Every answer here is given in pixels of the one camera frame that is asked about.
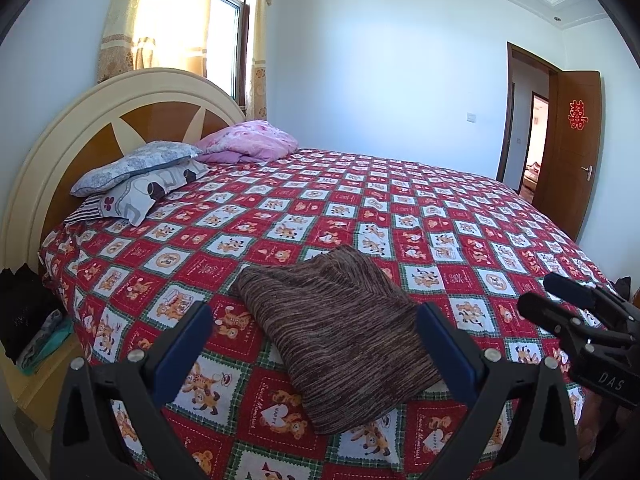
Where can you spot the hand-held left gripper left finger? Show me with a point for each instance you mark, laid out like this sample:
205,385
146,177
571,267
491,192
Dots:
185,345

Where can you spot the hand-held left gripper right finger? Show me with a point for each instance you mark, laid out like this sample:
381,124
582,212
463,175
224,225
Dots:
450,355

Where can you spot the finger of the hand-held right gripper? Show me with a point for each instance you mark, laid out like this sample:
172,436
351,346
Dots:
580,292
550,312

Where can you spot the brown knitted sweater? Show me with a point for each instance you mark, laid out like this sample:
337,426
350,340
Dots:
340,335

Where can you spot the dark clothes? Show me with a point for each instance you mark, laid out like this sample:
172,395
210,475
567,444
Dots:
25,310

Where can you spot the person's right hand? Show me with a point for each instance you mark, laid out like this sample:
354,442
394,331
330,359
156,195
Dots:
602,425

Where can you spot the brown wooden door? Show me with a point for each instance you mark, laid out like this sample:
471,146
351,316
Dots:
565,170

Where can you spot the teal cloth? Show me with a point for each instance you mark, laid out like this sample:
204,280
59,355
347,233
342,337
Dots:
47,342

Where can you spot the grey patterned pillow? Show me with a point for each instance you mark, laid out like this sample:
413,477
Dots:
135,202

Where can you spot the yellow nightstand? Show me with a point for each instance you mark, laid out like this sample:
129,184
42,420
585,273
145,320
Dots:
45,402

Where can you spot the red printed bear quilt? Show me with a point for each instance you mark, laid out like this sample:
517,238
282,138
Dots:
400,200

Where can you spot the striped cloth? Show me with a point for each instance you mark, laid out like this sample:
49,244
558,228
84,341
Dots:
82,212

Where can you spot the red paper door decoration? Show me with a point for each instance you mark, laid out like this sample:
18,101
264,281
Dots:
577,115

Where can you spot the light blue floral pillow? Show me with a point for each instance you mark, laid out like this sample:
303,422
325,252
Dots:
135,162

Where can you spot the pink blanket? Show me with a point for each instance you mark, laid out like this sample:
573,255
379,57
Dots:
250,140

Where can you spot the cream and wood headboard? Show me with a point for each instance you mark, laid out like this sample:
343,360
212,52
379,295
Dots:
50,140

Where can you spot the window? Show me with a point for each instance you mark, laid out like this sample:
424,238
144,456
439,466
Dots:
227,40

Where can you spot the narrow yellow curtain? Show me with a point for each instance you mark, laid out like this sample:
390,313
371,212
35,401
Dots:
258,45

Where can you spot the wide yellow curtain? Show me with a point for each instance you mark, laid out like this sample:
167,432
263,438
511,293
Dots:
150,15

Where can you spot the brown door frame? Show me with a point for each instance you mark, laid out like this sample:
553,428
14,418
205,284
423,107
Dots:
505,110

